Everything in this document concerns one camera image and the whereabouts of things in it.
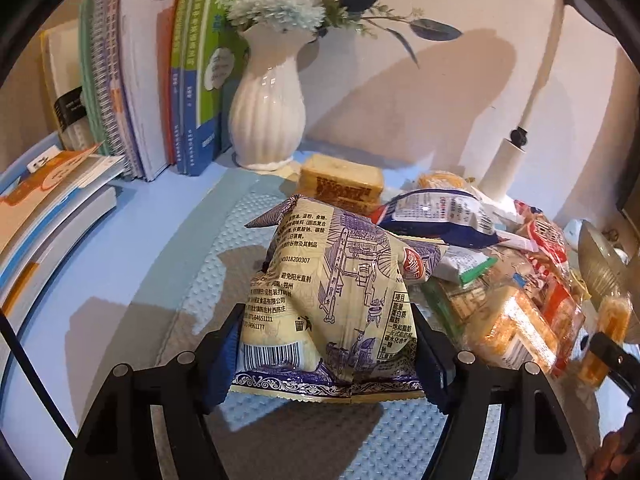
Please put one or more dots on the person's right hand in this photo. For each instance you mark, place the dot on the person's right hand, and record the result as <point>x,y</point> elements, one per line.
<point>617,457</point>

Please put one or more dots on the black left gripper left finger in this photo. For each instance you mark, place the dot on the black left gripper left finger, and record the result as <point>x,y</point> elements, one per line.
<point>116,440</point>

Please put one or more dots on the red striped snack bag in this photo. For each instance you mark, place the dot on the red striped snack bag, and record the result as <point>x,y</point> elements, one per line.
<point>549,256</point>

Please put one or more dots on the blue white red snack bag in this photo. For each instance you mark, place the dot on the blue white red snack bag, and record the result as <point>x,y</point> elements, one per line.
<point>456,217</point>

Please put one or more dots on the blue white artificial flowers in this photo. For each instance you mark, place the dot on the blue white artificial flowers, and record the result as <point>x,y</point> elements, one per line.
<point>365,17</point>

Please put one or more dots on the cream blue patterned snack bag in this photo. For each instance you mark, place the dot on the cream blue patterned snack bag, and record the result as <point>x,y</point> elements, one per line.
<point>328,318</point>

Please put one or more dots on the spiral bound notebooks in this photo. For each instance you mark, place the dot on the spiral bound notebooks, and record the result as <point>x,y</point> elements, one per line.
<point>105,72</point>

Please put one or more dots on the brown cake block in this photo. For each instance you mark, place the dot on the brown cake block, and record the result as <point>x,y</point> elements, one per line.
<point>354,187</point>

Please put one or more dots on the large clear biscuit pack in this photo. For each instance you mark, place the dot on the large clear biscuit pack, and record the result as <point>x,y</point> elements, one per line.
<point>506,317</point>

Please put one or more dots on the gold ribbed bowl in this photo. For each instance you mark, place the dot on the gold ribbed bowl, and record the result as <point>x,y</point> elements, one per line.
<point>604,273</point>

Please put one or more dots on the light blue textured mat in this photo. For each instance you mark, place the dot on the light blue textured mat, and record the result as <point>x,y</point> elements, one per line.
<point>262,437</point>

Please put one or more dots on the green white snack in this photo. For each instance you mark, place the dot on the green white snack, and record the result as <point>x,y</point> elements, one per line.
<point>461,266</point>

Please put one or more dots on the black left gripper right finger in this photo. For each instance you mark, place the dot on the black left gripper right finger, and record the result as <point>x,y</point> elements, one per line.
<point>533,439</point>

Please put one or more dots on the stack of flat books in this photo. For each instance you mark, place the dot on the stack of flat books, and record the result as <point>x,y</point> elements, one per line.
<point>47,207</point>

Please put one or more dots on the white ribbed ceramic vase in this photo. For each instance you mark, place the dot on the white ribbed ceramic vase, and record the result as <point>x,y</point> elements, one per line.
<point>268,115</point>

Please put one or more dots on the round yellow cracker pack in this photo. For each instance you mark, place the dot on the round yellow cracker pack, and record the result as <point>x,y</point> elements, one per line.
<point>441,179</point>

